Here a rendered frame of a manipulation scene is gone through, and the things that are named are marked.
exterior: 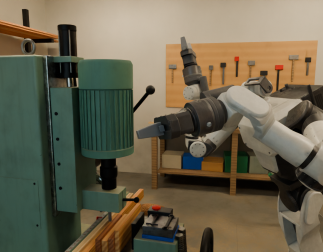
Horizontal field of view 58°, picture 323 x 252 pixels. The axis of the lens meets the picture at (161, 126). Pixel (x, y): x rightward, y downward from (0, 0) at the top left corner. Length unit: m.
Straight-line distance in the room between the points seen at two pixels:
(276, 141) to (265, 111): 0.08
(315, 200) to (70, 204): 0.94
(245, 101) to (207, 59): 3.52
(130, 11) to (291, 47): 2.28
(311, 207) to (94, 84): 0.97
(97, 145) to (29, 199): 0.31
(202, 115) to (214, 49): 3.58
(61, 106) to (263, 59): 3.54
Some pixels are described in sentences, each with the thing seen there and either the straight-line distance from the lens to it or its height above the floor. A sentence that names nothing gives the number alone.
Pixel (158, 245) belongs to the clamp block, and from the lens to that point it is 0.95.
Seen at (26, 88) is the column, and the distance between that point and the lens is 1.01.
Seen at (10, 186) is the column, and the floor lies 1.09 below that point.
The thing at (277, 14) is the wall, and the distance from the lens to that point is 4.37.
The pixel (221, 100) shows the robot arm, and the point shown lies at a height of 1.39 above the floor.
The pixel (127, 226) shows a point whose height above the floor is 0.96.
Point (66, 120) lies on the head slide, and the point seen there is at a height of 1.31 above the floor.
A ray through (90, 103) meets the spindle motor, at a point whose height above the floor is 1.37.
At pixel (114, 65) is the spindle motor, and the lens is 0.90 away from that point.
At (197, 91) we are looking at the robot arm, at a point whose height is 1.39.
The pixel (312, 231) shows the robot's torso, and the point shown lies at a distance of 1.44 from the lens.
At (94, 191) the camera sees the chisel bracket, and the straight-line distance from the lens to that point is 1.04.
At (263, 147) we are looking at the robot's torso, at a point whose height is 1.19.
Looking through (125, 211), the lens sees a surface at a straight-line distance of 1.20.
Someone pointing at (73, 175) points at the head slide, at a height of 1.13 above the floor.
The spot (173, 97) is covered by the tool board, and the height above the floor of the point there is 1.19.
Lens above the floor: 1.44
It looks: 9 degrees down
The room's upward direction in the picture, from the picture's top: straight up
